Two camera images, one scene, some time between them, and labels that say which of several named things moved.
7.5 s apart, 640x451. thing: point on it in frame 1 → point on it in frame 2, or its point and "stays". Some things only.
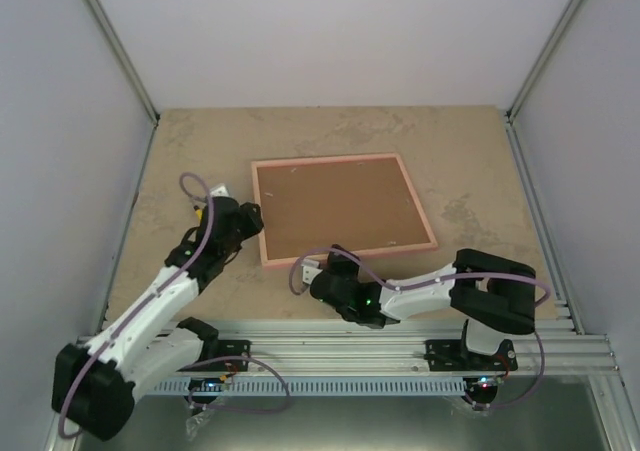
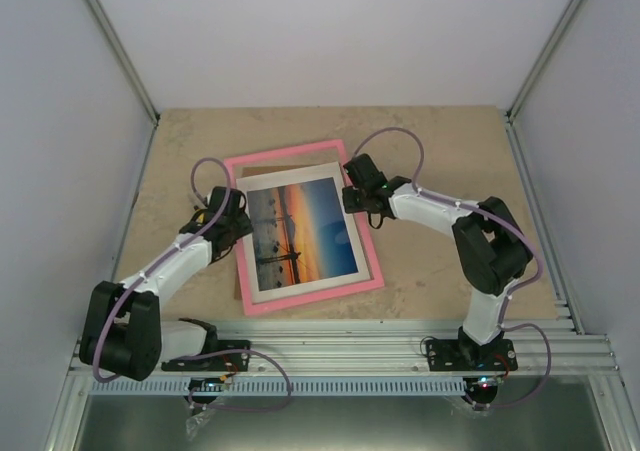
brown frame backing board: x=360 y=204 → x=267 y=168
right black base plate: x=454 y=356 stays
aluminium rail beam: x=543 y=349 stays
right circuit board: x=488 y=383 stays
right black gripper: x=335 y=260 → x=350 y=206
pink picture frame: x=363 y=203 → x=357 y=287
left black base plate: x=218 y=348 stays
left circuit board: x=206 y=384 stays
